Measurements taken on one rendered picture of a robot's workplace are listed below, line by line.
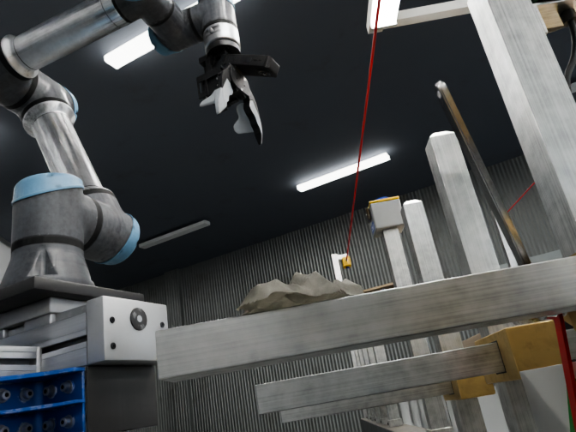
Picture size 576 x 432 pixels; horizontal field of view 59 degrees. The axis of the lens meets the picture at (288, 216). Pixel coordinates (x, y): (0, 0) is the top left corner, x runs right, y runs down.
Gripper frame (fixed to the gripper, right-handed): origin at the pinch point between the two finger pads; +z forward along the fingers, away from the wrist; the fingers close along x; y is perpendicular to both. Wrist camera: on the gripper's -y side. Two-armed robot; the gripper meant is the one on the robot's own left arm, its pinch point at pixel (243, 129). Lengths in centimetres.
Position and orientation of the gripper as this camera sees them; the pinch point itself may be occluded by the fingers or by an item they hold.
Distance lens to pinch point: 99.3
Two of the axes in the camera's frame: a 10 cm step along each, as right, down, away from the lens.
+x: -4.6, -2.5, -8.5
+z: 1.6, 9.2, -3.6
